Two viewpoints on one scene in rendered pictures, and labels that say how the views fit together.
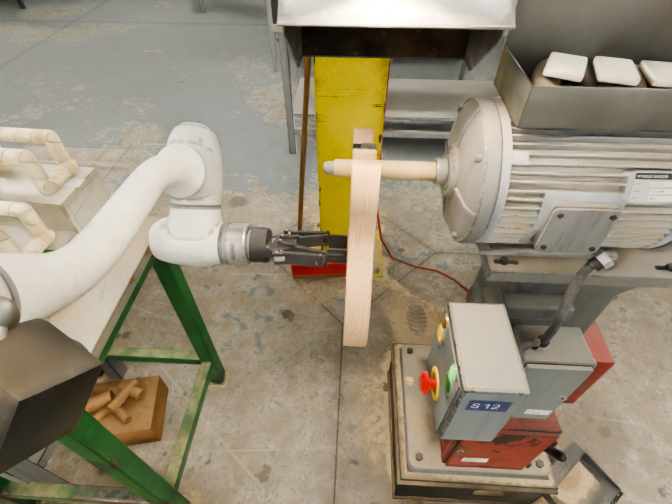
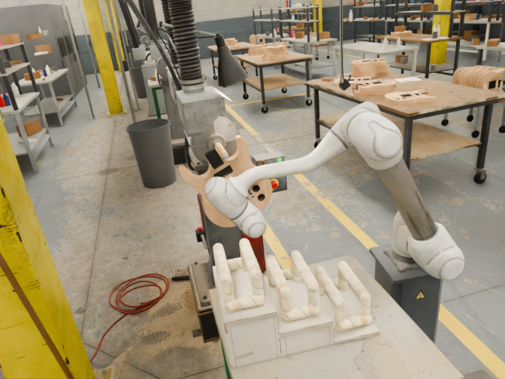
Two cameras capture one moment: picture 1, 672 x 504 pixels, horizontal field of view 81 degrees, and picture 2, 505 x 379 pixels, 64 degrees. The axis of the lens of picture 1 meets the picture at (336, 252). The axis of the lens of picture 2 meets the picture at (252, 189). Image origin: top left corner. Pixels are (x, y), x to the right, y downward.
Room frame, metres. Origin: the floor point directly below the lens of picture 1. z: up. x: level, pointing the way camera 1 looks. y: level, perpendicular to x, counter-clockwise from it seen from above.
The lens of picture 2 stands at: (0.98, 1.70, 1.86)
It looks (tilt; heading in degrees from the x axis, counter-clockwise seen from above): 24 degrees down; 254
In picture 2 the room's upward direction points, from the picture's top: 6 degrees counter-clockwise
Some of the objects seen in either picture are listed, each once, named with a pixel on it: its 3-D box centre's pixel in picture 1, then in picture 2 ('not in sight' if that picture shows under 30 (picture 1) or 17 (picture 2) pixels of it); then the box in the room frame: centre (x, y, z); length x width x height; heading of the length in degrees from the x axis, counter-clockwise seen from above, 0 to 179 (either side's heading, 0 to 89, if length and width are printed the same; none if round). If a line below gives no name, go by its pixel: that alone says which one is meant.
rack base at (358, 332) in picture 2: not in sight; (339, 308); (0.46, 0.77, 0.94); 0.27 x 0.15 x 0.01; 84
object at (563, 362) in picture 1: (555, 345); not in sight; (0.43, -0.46, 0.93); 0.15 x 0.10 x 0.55; 87
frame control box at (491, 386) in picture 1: (500, 369); (261, 174); (0.35, -0.30, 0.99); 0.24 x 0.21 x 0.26; 87
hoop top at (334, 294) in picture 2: not in sight; (328, 286); (0.50, 0.77, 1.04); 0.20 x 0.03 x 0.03; 83
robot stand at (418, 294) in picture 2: not in sight; (404, 316); (-0.13, 0.37, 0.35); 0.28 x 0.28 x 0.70; 79
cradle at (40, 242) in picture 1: (35, 248); (283, 274); (0.61, 0.66, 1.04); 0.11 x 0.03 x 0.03; 174
